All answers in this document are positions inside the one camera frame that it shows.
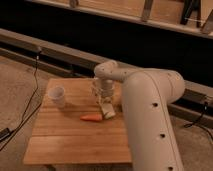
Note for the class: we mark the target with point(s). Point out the black power adapter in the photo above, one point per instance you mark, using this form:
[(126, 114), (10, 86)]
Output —
[(4, 134)]

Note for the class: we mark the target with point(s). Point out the white sponge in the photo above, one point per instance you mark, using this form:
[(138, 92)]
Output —
[(108, 110)]

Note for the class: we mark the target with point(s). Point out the white plastic cup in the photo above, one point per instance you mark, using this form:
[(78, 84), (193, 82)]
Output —
[(57, 96)]

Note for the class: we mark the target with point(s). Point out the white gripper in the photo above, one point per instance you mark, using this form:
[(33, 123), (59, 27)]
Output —
[(106, 88)]

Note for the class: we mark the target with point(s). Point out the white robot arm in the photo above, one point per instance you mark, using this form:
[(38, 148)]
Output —
[(145, 94)]

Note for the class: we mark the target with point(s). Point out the orange carrot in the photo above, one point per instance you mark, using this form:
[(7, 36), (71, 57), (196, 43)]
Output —
[(92, 117)]

